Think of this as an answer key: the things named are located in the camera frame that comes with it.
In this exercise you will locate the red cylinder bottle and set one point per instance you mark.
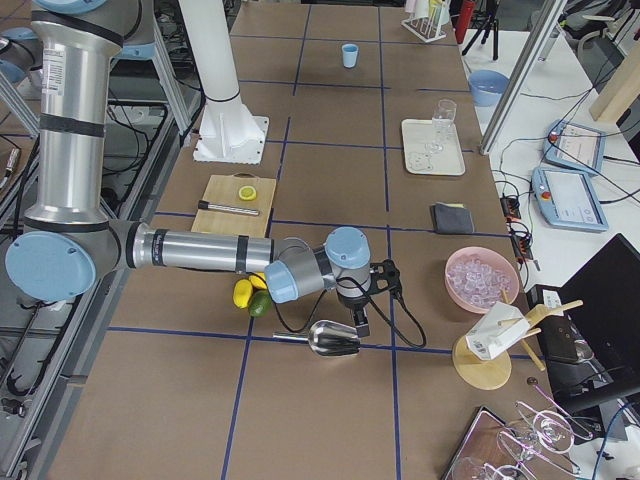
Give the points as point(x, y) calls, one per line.
point(464, 19)

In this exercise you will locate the silver black knife handle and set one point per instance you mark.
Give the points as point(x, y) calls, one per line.
point(210, 206)

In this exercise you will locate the aluminium frame post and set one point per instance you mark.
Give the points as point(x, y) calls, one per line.
point(548, 18)

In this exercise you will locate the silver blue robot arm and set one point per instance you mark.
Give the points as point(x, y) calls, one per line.
point(21, 60)
point(69, 243)

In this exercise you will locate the lemon slice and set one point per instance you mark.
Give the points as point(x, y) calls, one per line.
point(247, 193)

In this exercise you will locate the yellow lemon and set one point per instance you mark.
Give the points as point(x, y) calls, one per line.
point(258, 281)
point(242, 293)

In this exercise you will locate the light blue plastic cup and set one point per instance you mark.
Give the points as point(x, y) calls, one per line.
point(350, 54)

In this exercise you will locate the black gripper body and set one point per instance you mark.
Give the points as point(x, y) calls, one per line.
point(353, 302)

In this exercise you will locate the blue bowl with fork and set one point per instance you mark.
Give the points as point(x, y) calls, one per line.
point(487, 87)

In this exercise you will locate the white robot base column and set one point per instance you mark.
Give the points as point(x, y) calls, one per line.
point(228, 131)

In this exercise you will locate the grey folded cloth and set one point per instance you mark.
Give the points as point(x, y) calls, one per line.
point(452, 219)

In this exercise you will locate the yellow lemon lower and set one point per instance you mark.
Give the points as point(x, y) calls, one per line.
point(242, 293)

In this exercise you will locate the hanging wine glasses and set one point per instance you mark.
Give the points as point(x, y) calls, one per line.
point(536, 442)

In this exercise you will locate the metal ice scoop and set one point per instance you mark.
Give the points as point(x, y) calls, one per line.
point(327, 338)

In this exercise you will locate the blue teach pendant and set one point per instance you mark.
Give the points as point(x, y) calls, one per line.
point(574, 146)
point(567, 199)

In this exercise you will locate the clear wine glass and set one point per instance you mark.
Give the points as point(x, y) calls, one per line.
point(442, 121)

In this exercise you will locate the white carton on stand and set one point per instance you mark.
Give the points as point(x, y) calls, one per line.
point(499, 329)

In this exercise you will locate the cream bear tray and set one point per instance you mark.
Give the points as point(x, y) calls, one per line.
point(416, 134)

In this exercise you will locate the black tripod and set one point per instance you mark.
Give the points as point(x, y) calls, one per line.
point(485, 18)

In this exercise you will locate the far blue teach pendant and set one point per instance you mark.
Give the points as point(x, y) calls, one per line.
point(574, 146)

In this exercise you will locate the green lime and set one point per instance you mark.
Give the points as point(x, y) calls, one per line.
point(260, 304)

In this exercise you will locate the wooden cutting board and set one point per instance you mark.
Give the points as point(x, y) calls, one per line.
point(223, 189)

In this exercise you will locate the yellow lemon upper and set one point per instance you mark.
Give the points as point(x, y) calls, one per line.
point(258, 281)

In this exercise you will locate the pink bowl of ice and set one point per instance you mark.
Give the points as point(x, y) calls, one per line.
point(477, 277)

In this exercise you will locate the white cup rack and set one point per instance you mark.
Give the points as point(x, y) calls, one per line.
point(426, 19)

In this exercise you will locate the wooden stand with base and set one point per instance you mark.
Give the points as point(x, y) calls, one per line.
point(493, 374)

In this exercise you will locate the near blue teach pendant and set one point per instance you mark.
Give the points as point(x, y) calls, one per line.
point(567, 199)

